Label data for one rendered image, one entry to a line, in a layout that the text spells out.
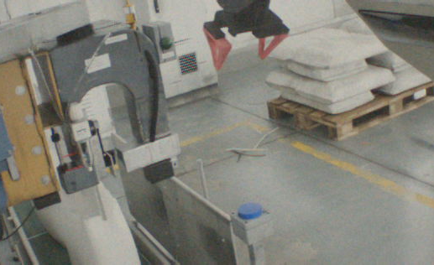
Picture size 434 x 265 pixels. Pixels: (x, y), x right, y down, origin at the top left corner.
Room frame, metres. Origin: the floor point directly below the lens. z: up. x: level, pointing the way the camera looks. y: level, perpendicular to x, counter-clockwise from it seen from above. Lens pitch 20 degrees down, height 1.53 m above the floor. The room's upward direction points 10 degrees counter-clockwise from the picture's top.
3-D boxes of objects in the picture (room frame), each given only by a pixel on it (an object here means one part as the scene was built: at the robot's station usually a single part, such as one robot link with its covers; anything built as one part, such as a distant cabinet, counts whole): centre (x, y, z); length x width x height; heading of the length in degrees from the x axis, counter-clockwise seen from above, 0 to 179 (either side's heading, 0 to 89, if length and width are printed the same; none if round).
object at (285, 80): (4.21, -0.83, 0.32); 0.67 x 0.42 x 0.14; 119
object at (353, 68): (4.02, -0.87, 0.44); 0.66 x 0.42 x 0.14; 19
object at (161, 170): (1.29, 0.14, 0.98); 0.09 x 0.05 x 0.05; 115
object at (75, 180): (1.20, 0.33, 1.04); 0.08 x 0.06 x 0.05; 115
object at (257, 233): (1.24, -0.06, 0.81); 0.08 x 0.08 x 0.06; 25
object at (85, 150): (1.15, 0.28, 1.11); 0.03 x 0.03 x 0.06
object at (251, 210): (1.24, -0.06, 0.84); 0.06 x 0.06 x 0.02
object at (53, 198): (1.16, 0.40, 1.01); 0.06 x 0.04 x 0.02; 115
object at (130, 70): (1.36, 0.27, 1.21); 0.30 x 0.25 x 0.30; 25
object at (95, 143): (1.23, 0.28, 1.08); 0.03 x 0.01 x 0.13; 115
